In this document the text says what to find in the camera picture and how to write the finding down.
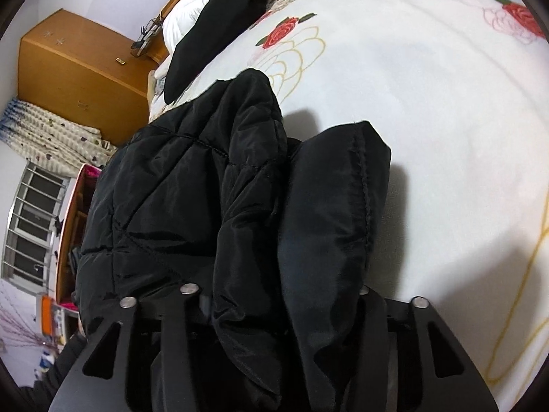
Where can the white floral blanket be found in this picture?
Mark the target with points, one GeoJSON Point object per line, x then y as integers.
{"type": "Point", "coordinates": [429, 116]}

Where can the black pillow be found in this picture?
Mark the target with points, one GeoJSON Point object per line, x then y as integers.
{"type": "Point", "coordinates": [206, 38]}

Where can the wooden shelf with pink trim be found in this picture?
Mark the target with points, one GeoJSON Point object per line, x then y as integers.
{"type": "Point", "coordinates": [70, 231]}

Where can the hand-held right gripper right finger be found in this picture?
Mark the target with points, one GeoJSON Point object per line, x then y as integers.
{"type": "Point", "coordinates": [375, 309]}

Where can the black padded jacket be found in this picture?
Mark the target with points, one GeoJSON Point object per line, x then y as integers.
{"type": "Point", "coordinates": [193, 180]}

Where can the patterned curtain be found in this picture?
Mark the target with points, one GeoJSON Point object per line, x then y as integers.
{"type": "Point", "coordinates": [47, 133]}

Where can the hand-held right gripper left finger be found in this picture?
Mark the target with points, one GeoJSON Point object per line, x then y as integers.
{"type": "Point", "coordinates": [184, 309]}

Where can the wooden wardrobe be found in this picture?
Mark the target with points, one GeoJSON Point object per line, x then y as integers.
{"type": "Point", "coordinates": [81, 68]}

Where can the barred window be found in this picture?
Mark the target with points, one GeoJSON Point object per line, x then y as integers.
{"type": "Point", "coordinates": [30, 223]}

